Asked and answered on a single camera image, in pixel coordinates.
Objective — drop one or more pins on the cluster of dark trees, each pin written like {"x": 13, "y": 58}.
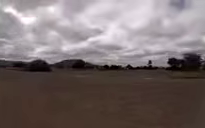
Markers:
{"x": 190, "y": 62}

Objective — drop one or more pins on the distant dark hill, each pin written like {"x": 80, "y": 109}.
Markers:
{"x": 69, "y": 63}

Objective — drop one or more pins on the dark round bush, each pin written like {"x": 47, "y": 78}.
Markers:
{"x": 39, "y": 65}

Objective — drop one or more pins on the row of distant trees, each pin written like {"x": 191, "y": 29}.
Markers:
{"x": 130, "y": 67}

